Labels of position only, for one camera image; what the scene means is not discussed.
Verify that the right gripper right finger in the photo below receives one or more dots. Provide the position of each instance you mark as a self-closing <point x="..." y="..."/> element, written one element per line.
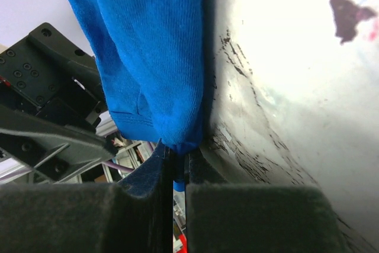
<point x="240" y="217"/>

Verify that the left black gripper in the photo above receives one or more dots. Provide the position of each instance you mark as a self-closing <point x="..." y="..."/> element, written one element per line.
<point x="52" y="99"/>

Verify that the blue boxer underwear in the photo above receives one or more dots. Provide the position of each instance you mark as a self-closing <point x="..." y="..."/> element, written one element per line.
<point x="149" y="55"/>

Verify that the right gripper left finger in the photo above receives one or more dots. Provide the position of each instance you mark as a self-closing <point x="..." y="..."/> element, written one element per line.
<point x="133" y="215"/>

